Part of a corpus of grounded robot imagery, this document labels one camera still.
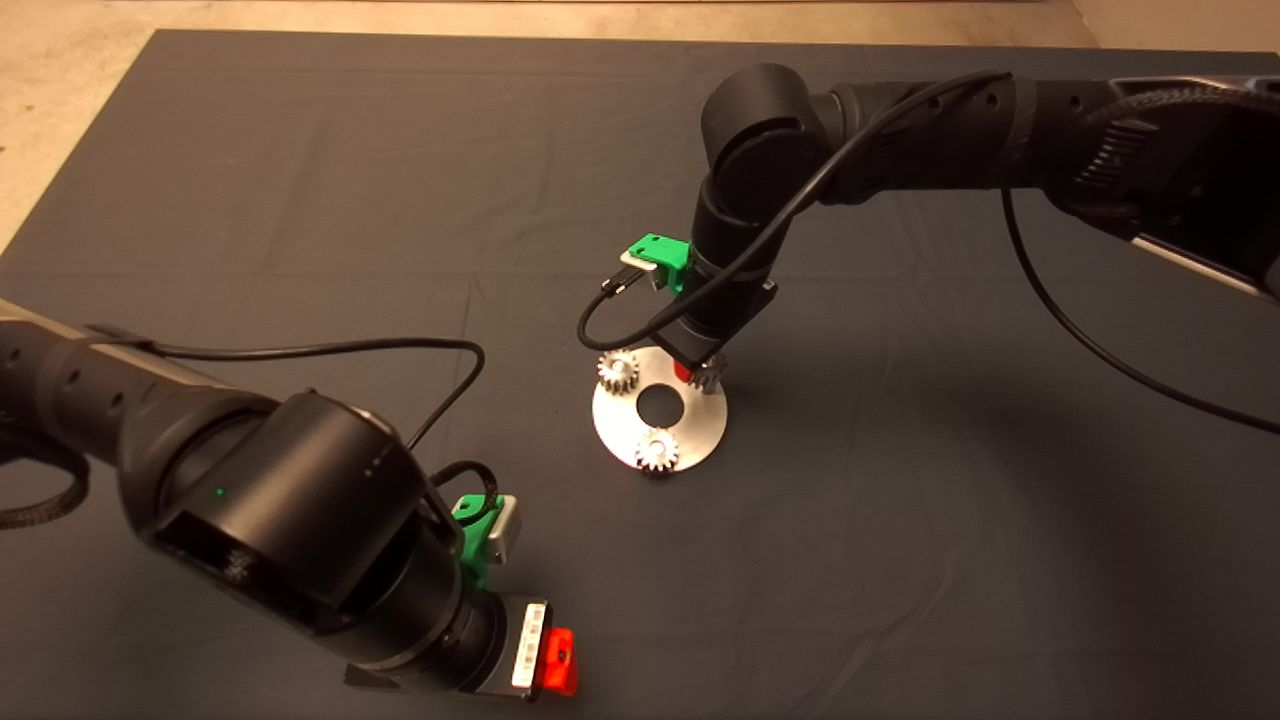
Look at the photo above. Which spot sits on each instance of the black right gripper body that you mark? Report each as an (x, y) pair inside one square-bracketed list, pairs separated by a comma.
[(720, 320)]

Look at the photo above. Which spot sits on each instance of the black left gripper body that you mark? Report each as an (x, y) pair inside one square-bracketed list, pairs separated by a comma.
[(530, 645)]

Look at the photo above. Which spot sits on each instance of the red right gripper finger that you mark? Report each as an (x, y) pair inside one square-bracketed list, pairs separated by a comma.
[(685, 371)]

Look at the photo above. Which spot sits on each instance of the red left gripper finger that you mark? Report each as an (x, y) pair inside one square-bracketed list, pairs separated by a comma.
[(560, 665)]

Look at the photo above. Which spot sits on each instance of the small steel planetary gear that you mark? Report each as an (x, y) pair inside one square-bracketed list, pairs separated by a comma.
[(648, 458), (712, 375), (612, 372)]

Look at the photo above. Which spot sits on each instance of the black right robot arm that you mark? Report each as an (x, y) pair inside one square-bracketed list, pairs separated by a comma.
[(930, 135)]

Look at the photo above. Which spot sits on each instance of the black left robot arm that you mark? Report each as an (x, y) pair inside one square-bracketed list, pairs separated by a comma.
[(300, 500)]

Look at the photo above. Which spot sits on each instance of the round metal carrier plate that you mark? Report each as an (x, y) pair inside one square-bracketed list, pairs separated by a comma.
[(700, 430)]

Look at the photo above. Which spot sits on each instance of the dark grey table cloth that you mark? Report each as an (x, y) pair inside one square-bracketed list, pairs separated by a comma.
[(900, 550)]

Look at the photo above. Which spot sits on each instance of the green right camera mount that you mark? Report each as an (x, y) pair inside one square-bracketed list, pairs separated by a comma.
[(665, 250)]

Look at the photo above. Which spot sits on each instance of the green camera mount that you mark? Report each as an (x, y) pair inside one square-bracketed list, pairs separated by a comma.
[(472, 530), (665, 250)]

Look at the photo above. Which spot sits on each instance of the silver right camera box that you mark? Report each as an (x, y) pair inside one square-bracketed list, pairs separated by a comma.
[(640, 268)]

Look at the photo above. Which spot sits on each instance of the silver camera box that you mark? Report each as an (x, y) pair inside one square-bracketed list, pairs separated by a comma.
[(640, 268), (505, 530)]

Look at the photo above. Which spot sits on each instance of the silver left camera box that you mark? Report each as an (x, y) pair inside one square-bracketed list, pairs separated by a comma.
[(505, 530)]

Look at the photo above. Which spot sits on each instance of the green left camera mount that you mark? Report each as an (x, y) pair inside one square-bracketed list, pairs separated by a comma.
[(472, 530)]

